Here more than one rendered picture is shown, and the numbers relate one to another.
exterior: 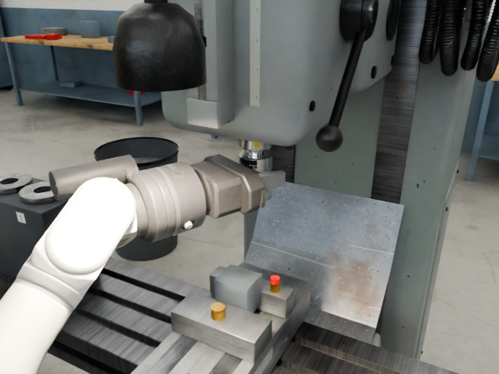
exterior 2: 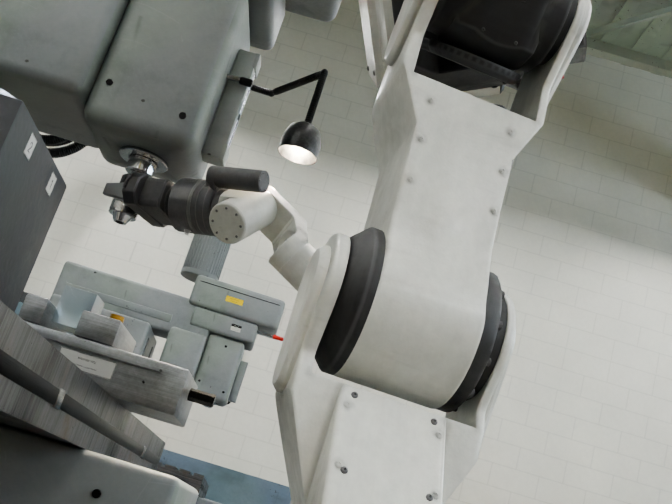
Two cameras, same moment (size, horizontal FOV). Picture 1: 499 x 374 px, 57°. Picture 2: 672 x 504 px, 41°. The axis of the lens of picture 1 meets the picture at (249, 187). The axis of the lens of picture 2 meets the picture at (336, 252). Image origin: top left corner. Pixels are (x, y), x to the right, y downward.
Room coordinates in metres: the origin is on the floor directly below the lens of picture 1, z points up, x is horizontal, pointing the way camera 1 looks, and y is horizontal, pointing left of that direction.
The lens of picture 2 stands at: (0.92, 1.41, 0.79)
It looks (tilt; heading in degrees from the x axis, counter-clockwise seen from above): 18 degrees up; 243
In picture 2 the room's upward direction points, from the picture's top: 17 degrees clockwise
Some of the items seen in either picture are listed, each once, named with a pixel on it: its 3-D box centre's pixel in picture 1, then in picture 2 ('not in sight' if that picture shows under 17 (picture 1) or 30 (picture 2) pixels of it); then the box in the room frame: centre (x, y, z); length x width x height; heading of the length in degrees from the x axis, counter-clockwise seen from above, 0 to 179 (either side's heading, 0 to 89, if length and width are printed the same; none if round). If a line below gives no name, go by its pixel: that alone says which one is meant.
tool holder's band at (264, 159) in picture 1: (255, 156); not in sight; (0.60, -0.01, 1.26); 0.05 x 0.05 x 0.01
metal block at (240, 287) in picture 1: (238, 292); (78, 312); (0.62, 0.02, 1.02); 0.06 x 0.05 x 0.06; 62
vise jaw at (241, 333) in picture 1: (220, 325); (106, 338); (0.57, 0.04, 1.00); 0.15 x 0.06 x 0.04; 62
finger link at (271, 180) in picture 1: (268, 182); not in sight; (0.58, -0.03, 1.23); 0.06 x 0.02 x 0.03; 127
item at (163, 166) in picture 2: not in sight; (144, 159); (0.60, -0.01, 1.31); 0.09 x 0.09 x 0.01
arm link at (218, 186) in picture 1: (200, 193); (173, 204); (0.55, 0.06, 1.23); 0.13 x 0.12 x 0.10; 37
